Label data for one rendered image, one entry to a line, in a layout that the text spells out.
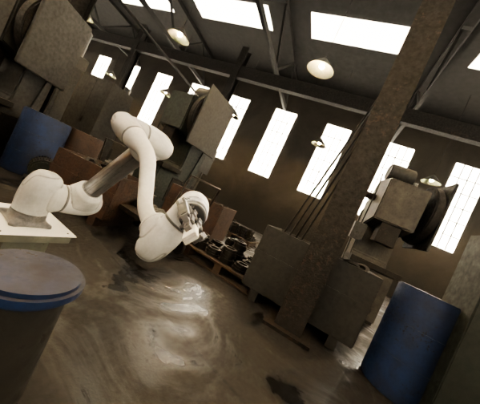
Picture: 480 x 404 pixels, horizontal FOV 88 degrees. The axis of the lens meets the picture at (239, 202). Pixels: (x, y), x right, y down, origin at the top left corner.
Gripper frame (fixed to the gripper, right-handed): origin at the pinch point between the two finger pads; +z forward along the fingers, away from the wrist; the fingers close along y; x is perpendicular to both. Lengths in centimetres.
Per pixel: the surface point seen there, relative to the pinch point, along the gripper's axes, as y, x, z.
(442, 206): -226, 316, -277
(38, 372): -29, -83, -43
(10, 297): 4, -53, -19
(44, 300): -2, -49, -22
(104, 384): -49, -68, -44
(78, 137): 129, -133, -375
